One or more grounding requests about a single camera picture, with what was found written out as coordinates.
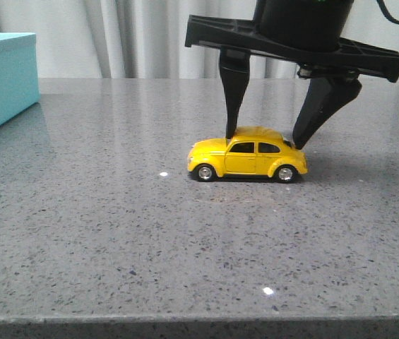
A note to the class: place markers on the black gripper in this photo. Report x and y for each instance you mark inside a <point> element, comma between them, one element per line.
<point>307,33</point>

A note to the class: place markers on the yellow toy beetle car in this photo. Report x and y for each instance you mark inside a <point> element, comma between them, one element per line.
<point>254,151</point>

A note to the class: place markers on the turquoise blue box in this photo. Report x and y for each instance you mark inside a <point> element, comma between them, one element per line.
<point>19,87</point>

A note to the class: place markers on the grey white curtain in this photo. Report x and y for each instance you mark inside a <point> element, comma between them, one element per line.
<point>145,39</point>

